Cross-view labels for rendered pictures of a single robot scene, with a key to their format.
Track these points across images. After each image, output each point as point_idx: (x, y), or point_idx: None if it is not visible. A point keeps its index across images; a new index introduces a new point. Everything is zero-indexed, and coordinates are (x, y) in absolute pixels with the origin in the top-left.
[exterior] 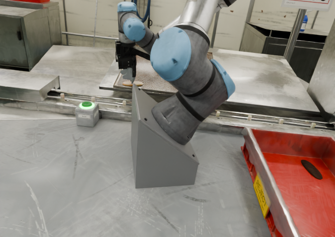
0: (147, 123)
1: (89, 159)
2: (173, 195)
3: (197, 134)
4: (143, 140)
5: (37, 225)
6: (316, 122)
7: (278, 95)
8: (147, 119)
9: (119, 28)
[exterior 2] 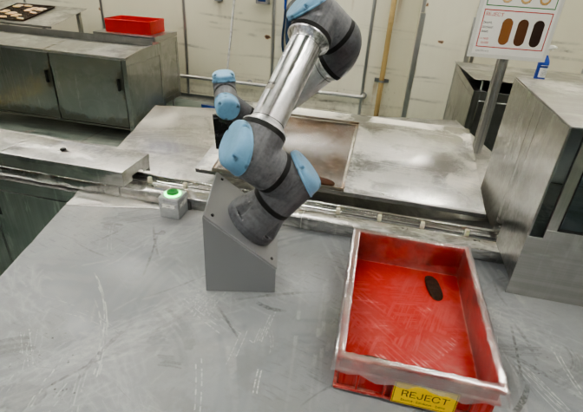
0: (212, 219)
1: (165, 256)
2: (245, 301)
3: (303, 235)
4: (210, 238)
5: (99, 315)
6: (474, 229)
7: (434, 187)
8: (215, 215)
9: None
